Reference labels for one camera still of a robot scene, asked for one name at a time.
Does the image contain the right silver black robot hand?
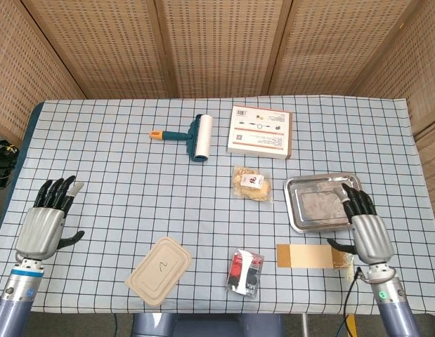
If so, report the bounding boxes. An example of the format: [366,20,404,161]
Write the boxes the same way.
[325,182,396,265]

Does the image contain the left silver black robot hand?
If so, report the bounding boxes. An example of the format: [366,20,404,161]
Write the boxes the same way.
[15,175,86,261]

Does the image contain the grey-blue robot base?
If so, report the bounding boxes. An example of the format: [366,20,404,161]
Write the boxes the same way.
[131,312,285,337]

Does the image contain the stainless steel tray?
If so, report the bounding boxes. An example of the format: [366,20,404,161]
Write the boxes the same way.
[283,172,362,234]

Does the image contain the bagged pastry snack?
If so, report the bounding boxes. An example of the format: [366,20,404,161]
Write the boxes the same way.
[231,165,274,203]

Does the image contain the tan and brown paper card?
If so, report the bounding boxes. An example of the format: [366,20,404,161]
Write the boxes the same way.
[275,244,355,282]

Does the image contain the black and yellow floor equipment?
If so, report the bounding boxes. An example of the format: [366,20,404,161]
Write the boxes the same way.
[0,139,20,187]

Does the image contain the woven rattan screen panel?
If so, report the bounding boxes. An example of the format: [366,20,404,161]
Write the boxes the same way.
[350,0,435,136]
[413,119,435,208]
[20,0,179,100]
[266,0,425,96]
[153,0,295,99]
[0,0,88,145]

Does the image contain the blue checked tablecloth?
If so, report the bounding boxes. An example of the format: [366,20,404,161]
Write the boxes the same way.
[0,94,435,315]

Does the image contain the beige pulp lid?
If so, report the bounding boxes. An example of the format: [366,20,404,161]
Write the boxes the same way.
[124,236,193,308]

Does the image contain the clear box red black capsules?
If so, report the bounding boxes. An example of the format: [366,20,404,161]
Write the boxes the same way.
[225,247,266,298]

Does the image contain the white cardboard product box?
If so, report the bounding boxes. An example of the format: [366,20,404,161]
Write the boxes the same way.
[226,105,294,161]

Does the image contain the teal lint roller orange tip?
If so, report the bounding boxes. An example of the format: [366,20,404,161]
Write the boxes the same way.
[149,114,214,163]

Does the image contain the black cable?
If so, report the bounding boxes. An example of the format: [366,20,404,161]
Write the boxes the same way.
[342,268,366,337]

